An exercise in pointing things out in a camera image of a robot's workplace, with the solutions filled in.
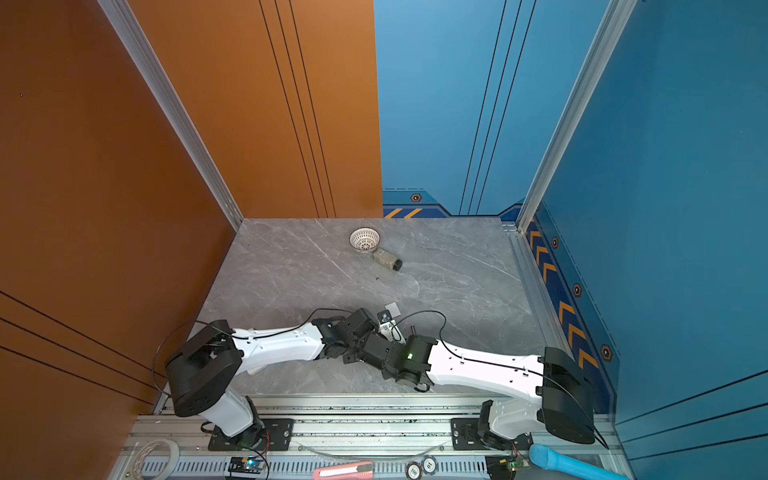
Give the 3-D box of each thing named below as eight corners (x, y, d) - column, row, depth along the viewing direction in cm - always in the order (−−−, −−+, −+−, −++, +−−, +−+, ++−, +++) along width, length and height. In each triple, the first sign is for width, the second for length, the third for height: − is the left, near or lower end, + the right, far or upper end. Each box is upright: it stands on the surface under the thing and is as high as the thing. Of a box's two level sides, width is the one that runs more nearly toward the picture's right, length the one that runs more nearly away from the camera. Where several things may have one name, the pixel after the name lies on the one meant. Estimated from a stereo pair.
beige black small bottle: (371, 262, 110) (371, 256, 107) (377, 254, 112) (377, 248, 110) (398, 273, 107) (398, 267, 104) (403, 264, 109) (403, 258, 106)
